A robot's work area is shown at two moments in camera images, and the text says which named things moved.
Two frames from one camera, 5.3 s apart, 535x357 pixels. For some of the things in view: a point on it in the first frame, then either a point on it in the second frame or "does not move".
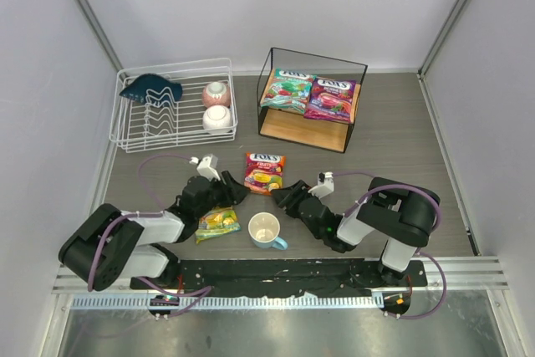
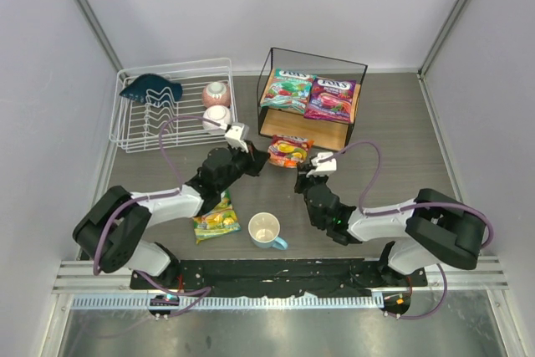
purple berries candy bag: [331, 99] does not move
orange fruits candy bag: [263, 172] -> [287, 150]
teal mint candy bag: [289, 90] does not move
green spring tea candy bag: [217, 221] does not move
